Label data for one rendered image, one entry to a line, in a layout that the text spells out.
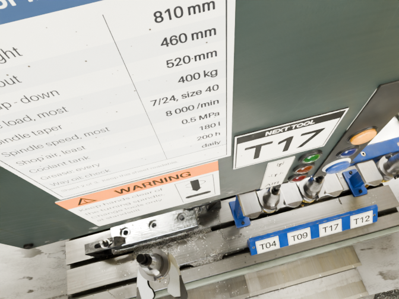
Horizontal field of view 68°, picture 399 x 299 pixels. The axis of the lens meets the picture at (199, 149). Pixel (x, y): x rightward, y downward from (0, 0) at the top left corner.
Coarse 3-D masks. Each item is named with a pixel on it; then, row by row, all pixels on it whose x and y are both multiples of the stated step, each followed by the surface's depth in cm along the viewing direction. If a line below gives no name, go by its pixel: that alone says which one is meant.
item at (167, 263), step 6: (144, 252) 62; (156, 252) 62; (162, 252) 62; (168, 258) 62; (138, 264) 61; (168, 264) 61; (162, 270) 60; (168, 270) 62; (144, 276) 60; (150, 276) 60; (156, 276) 61; (162, 276) 60
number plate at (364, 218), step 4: (364, 212) 99; (368, 212) 99; (372, 212) 100; (352, 216) 99; (356, 216) 99; (360, 216) 99; (364, 216) 100; (368, 216) 100; (352, 220) 100; (356, 220) 100; (360, 220) 100; (364, 220) 100; (368, 220) 101; (352, 224) 100; (356, 224) 101; (360, 224) 101; (364, 224) 101
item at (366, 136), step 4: (364, 132) 29; (368, 132) 29; (372, 132) 29; (356, 136) 30; (360, 136) 29; (364, 136) 29; (368, 136) 30; (372, 136) 30; (352, 140) 30; (356, 140) 30; (360, 140) 30; (364, 140) 30; (368, 140) 30; (356, 144) 31
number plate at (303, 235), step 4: (304, 228) 99; (308, 228) 98; (292, 232) 98; (296, 232) 98; (300, 232) 99; (304, 232) 99; (308, 232) 99; (288, 236) 99; (292, 236) 99; (296, 236) 99; (300, 236) 99; (304, 236) 100; (308, 236) 100; (288, 240) 100; (292, 240) 100; (296, 240) 100; (300, 240) 100; (304, 240) 100
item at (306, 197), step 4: (304, 180) 78; (300, 184) 78; (300, 188) 77; (324, 188) 77; (300, 192) 77; (304, 192) 77; (320, 192) 76; (304, 196) 77; (308, 196) 76; (312, 196) 76; (316, 196) 77; (320, 196) 76; (308, 200) 78; (316, 200) 78
